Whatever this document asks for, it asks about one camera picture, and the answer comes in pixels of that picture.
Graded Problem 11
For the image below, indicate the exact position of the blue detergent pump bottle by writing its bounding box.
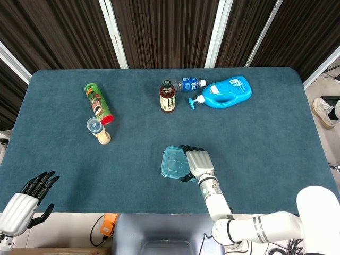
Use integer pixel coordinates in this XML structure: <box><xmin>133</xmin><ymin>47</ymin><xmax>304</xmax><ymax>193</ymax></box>
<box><xmin>188</xmin><ymin>75</ymin><xmax>253</xmax><ymax>111</ymax></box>

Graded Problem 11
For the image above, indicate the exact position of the beige sneaker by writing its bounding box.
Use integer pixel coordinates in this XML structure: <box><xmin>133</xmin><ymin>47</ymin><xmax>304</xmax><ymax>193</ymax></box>
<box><xmin>312</xmin><ymin>97</ymin><xmax>336</xmax><ymax>130</ymax></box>

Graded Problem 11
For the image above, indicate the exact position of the blue label water bottle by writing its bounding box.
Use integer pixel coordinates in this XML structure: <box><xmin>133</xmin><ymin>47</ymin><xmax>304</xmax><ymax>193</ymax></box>
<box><xmin>174</xmin><ymin>76</ymin><xmax>207</xmax><ymax>92</ymax></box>

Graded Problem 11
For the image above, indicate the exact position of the thin black cable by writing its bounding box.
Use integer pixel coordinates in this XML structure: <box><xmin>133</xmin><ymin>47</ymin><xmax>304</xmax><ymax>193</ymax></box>
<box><xmin>89</xmin><ymin>214</ymin><xmax>107</xmax><ymax>247</ymax></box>

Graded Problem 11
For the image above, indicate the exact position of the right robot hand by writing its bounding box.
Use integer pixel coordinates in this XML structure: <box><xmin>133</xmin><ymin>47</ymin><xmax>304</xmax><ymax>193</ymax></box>
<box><xmin>178</xmin><ymin>144</ymin><xmax>215</xmax><ymax>183</ymax></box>

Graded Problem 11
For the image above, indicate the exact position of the green chips can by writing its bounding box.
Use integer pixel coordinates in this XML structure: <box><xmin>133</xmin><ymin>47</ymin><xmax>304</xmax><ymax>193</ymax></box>
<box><xmin>84</xmin><ymin>82</ymin><xmax>115</xmax><ymax>126</ymax></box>

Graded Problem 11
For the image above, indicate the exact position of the brown tea bottle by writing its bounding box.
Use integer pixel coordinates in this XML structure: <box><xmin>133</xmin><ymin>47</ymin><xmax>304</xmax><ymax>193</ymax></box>
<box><xmin>159</xmin><ymin>80</ymin><xmax>177</xmax><ymax>114</ymax></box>

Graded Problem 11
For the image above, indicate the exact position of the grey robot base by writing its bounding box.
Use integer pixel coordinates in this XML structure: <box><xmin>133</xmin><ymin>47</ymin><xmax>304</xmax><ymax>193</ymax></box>
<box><xmin>111</xmin><ymin>213</ymin><xmax>226</xmax><ymax>255</ymax></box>

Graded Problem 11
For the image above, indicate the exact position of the orange device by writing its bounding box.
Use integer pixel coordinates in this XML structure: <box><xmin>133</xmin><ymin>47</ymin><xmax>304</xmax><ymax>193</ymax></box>
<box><xmin>100</xmin><ymin>212</ymin><xmax>119</xmax><ymax>236</ymax></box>

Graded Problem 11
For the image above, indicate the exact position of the clear plastic container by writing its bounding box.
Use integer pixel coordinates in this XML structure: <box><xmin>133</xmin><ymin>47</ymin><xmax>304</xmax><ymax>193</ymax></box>
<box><xmin>161</xmin><ymin>145</ymin><xmax>199</xmax><ymax>182</ymax></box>

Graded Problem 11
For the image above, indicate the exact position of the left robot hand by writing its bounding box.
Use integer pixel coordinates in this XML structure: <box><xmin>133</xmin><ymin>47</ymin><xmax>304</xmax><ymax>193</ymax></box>
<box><xmin>0</xmin><ymin>170</ymin><xmax>61</xmax><ymax>237</ymax></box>

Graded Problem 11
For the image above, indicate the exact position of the white partition post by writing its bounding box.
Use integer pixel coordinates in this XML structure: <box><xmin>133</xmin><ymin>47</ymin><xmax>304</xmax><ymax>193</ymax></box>
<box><xmin>302</xmin><ymin>45</ymin><xmax>340</xmax><ymax>90</ymax></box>
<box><xmin>244</xmin><ymin>0</ymin><xmax>284</xmax><ymax>67</ymax></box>
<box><xmin>0</xmin><ymin>41</ymin><xmax>32</xmax><ymax>85</ymax></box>
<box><xmin>204</xmin><ymin>0</ymin><xmax>227</xmax><ymax>69</ymax></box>
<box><xmin>98</xmin><ymin>0</ymin><xmax>129</xmax><ymax>69</ymax></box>

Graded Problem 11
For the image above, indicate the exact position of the teal table cloth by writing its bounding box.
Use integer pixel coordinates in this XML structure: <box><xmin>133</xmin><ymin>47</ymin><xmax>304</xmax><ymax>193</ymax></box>
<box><xmin>0</xmin><ymin>66</ymin><xmax>340</xmax><ymax>215</ymax></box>

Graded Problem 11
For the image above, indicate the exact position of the black cable bundle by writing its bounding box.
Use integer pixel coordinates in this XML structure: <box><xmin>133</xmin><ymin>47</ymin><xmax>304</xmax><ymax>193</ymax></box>
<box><xmin>268</xmin><ymin>237</ymin><xmax>306</xmax><ymax>255</ymax></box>

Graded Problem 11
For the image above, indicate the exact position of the seasoning shaker bottle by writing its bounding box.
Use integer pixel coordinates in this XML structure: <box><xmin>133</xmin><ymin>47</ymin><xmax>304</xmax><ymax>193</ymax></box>
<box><xmin>86</xmin><ymin>117</ymin><xmax>112</xmax><ymax>145</ymax></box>

